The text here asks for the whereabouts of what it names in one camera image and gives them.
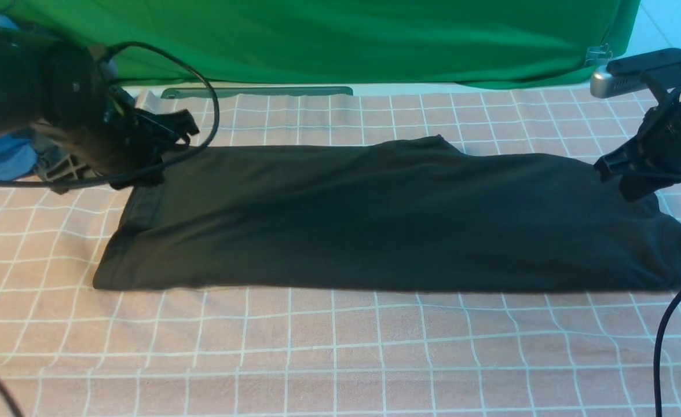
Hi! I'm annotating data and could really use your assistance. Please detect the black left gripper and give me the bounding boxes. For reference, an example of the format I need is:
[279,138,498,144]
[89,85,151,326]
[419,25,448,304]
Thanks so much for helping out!
[34,87,199,191]

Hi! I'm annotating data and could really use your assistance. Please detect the green backdrop cloth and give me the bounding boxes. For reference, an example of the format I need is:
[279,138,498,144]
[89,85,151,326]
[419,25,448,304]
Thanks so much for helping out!
[0,1,640,90]

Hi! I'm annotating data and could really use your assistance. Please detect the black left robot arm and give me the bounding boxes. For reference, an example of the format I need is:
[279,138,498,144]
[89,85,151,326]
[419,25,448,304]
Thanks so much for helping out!
[0,27,217,190]

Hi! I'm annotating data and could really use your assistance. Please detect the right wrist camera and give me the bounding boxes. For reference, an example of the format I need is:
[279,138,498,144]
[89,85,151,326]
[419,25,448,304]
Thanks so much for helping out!
[590,47,681,98]

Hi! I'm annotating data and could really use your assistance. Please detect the clear binder clip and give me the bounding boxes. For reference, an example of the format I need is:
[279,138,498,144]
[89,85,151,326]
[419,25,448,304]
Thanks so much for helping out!
[584,44,613,68]

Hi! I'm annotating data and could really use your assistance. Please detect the dark gray long-sleeved shirt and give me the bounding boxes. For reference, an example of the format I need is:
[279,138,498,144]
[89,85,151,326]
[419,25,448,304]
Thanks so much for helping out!
[92,136,681,293]

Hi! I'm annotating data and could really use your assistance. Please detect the blue crumpled garment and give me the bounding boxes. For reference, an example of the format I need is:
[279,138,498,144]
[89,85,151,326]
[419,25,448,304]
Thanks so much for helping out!
[0,7,40,181]

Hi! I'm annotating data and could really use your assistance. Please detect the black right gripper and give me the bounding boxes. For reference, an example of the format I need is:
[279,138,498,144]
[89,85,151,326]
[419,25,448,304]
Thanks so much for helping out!
[593,100,681,202]

